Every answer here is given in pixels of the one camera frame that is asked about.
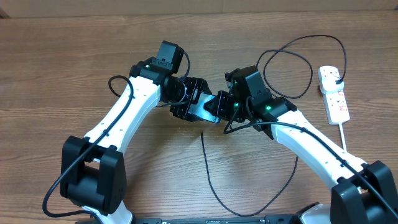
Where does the white power strip cord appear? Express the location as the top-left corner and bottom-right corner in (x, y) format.
(338, 123), (348, 153)

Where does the black charging cable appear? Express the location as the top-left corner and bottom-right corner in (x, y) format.
(200, 34), (348, 218)

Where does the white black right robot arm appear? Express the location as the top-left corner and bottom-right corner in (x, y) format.
(200, 90), (397, 224)

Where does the blue Galaxy smartphone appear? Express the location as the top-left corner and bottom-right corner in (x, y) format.
(188, 93), (221, 124)

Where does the white power strip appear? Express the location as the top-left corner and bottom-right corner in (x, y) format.
(317, 65), (351, 126)

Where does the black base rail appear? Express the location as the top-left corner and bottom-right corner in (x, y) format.
(74, 213), (302, 224)

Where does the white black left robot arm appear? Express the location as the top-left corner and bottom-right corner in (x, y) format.
(60, 61), (220, 223)

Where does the white charger plug adapter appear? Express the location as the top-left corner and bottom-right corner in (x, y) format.
(320, 76), (345, 94)

